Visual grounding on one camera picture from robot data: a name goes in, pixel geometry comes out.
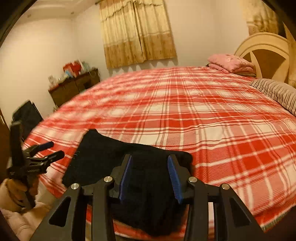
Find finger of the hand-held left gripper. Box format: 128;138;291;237
23;142;55;156
26;150;65;168

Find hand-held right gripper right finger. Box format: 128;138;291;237
167;155;265;241

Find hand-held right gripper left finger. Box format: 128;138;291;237
30;154;133;241

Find black pants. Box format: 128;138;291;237
61;129;193;237

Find person's left hand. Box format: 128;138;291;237
6;179;39;209

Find black chair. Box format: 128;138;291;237
11;100;44;141

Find pink fluffy clothing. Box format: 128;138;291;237
1;202;55;241

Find brown wooden desk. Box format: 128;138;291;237
48;68;101;107

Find red plaid bed sheet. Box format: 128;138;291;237
22;66;296;239

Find red gift bag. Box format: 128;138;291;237
63;61;81;77

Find pink folded blanket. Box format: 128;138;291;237
207;54;257;76

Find striped pillow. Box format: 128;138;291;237
250;78;296;116

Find beige patterned window curtain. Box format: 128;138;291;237
98;0;177;69

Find cream wooden headboard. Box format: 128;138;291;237
234;32;290;82

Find beige patterned long curtain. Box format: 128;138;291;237
240;0;296;88

